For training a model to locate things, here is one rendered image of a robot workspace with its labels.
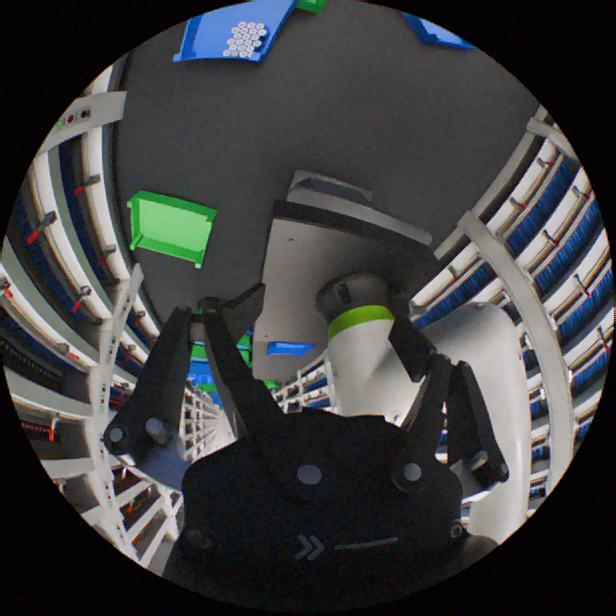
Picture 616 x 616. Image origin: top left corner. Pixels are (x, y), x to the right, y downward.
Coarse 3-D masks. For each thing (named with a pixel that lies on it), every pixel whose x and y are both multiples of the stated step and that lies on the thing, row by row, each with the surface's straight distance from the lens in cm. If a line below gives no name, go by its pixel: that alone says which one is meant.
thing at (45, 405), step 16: (16, 384) 57; (32, 384) 60; (16, 400) 62; (32, 400) 60; (48, 400) 63; (64, 400) 68; (32, 416) 79; (48, 416) 70; (64, 416) 74; (80, 416) 74; (32, 432) 82; (48, 432) 86; (80, 432) 84
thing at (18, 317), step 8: (8, 304) 58; (8, 312) 59; (16, 312) 59; (16, 320) 60; (24, 320) 60; (24, 328) 62; (32, 328) 62; (32, 336) 64; (40, 336) 64; (48, 344) 66; (56, 352) 68; (64, 360) 73; (72, 360) 74; (80, 368) 77
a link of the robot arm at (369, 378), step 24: (360, 312) 29; (384, 312) 30; (336, 336) 29; (360, 336) 27; (384, 336) 27; (336, 360) 28; (360, 360) 26; (384, 360) 25; (336, 384) 29; (360, 384) 25; (384, 384) 24; (408, 384) 23; (360, 408) 25; (384, 408) 24; (408, 408) 24
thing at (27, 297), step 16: (0, 272) 53; (16, 272) 53; (16, 288) 53; (32, 288) 56; (32, 304) 56; (48, 304) 60; (32, 320) 61; (48, 320) 59; (64, 336) 64; (80, 352) 70; (96, 352) 78; (48, 368) 82; (96, 368) 79
